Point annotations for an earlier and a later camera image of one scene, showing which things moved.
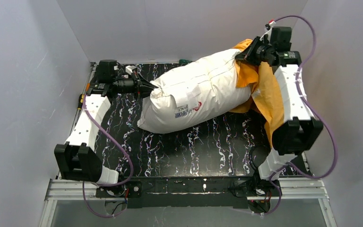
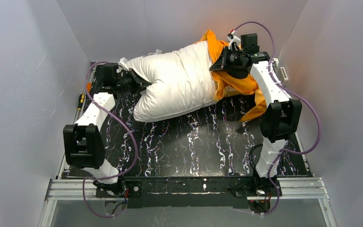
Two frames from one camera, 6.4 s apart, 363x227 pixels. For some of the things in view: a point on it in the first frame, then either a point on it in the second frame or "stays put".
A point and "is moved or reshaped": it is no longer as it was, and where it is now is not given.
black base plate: [189, 192] stays put
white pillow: [193, 91] is moved or reshaped
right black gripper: [252, 51] to [220, 59]
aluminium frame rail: [75, 189] stays put
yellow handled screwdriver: [81, 98] stays put
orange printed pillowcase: [266, 99] is moved or reshaped
